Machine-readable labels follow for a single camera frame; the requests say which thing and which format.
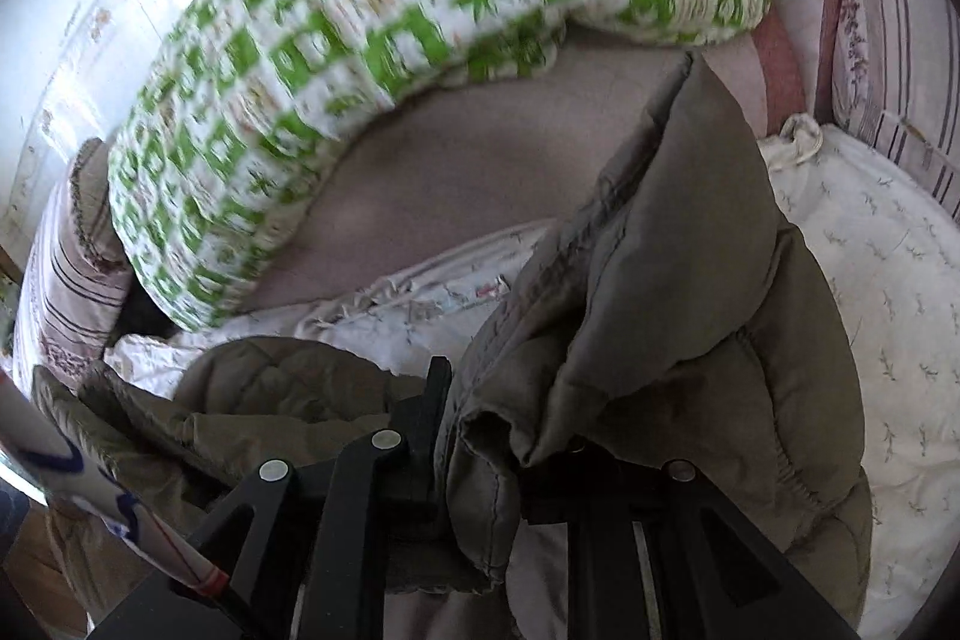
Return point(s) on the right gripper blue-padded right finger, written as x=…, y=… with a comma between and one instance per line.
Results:
x=663, y=553

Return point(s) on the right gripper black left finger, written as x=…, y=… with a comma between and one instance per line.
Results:
x=304, y=548

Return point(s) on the olive hooded padded jacket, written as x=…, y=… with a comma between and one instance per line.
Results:
x=677, y=315

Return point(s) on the white sleeve with blue print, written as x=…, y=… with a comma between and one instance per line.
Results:
x=65, y=472

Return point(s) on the striped floral pillow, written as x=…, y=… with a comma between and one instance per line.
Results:
x=77, y=276

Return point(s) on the white patterned bed quilt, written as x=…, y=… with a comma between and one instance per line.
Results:
x=890, y=255

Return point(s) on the pink red folded blanket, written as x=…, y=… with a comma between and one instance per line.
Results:
x=452, y=166

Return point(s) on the striped pink pillow at right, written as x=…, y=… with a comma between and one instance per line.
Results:
x=895, y=87

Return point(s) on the green white checkered pillow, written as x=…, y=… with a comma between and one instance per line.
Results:
x=249, y=104

